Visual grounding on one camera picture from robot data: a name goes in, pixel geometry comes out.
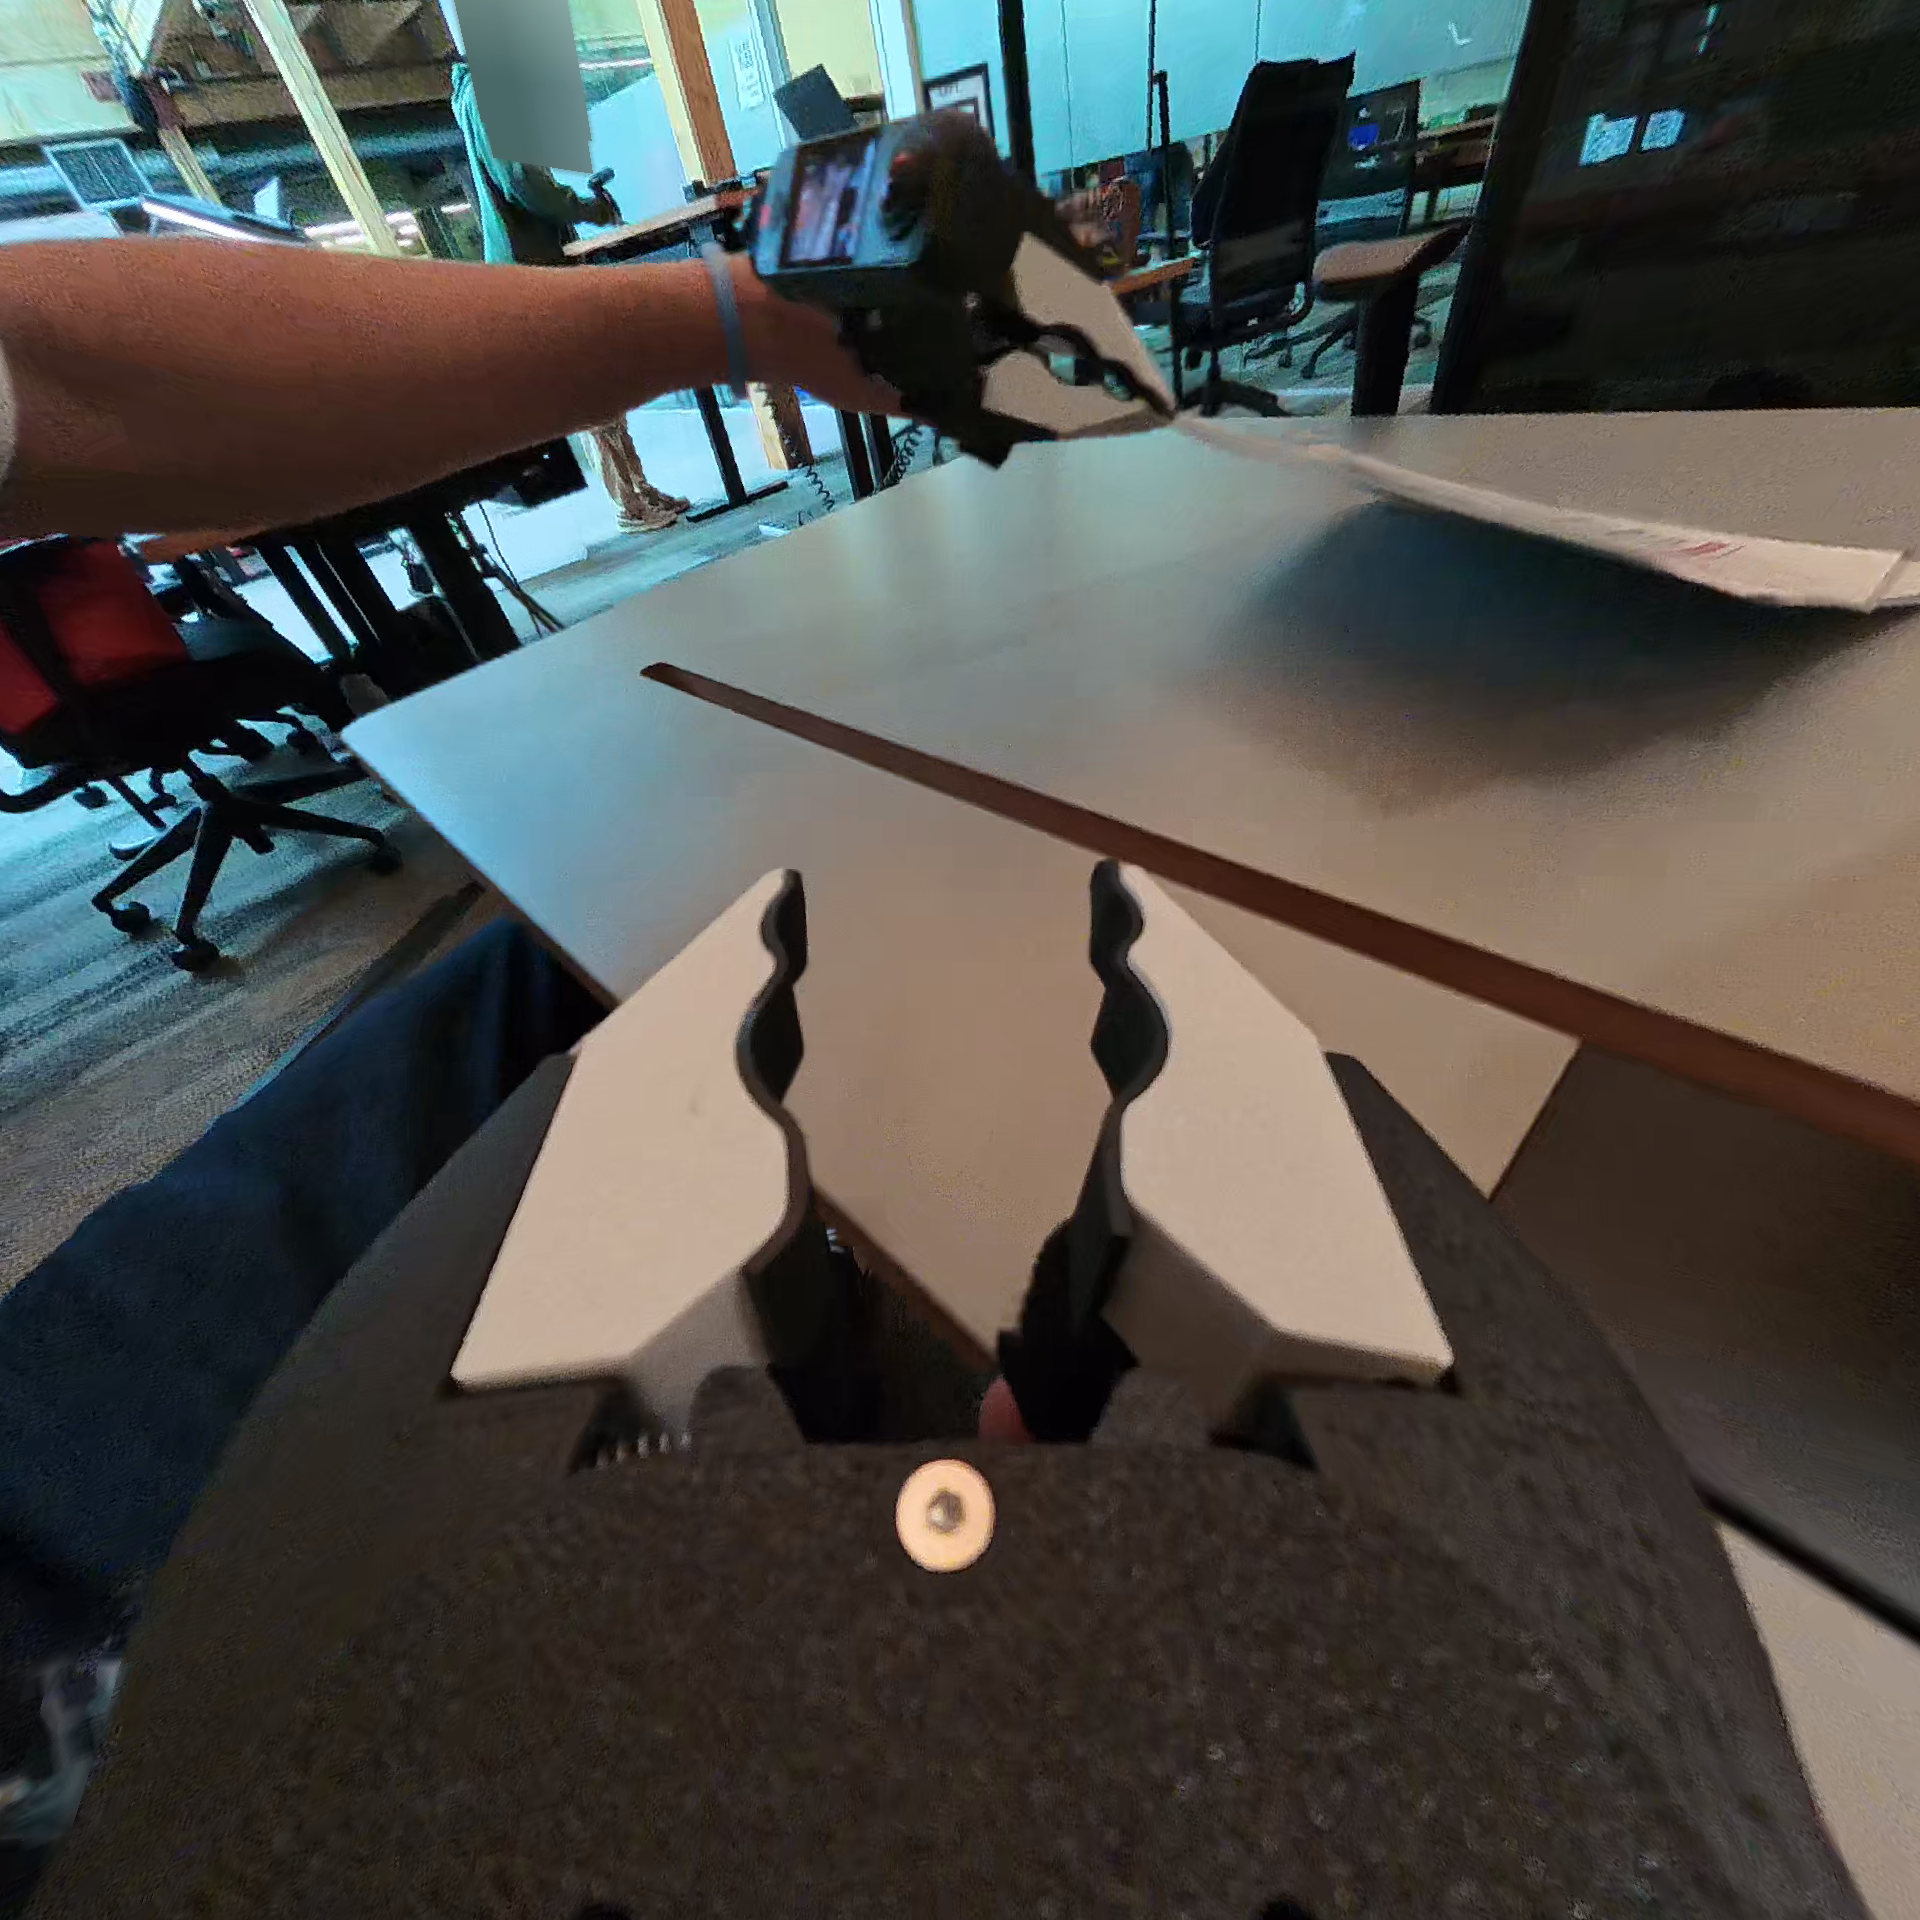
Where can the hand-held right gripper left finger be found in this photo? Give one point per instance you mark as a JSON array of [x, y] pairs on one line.
[[646, 1200]]

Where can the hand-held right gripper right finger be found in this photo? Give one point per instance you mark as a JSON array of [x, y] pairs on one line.
[[1276, 1200]]

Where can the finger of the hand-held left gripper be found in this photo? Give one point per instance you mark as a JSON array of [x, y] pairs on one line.
[[1073, 300], [1049, 397]]

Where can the pile of white papers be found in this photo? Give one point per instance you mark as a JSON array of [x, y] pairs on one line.
[[1651, 539]]

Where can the person's left forearm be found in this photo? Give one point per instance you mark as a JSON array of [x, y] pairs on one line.
[[375, 360]]

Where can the black-legged standing desk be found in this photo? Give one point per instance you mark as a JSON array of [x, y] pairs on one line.
[[646, 229]]

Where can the person's left hand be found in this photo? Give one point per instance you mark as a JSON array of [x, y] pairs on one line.
[[796, 345]]

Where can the grey-blue wristband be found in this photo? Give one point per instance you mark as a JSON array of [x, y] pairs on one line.
[[732, 323]]

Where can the small brown side table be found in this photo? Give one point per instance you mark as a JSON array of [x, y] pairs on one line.
[[1389, 253]]

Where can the large black monitor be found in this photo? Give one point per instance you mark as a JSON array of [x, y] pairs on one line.
[[1725, 270]]

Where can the red and black office chair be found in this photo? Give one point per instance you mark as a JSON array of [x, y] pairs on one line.
[[91, 629]]

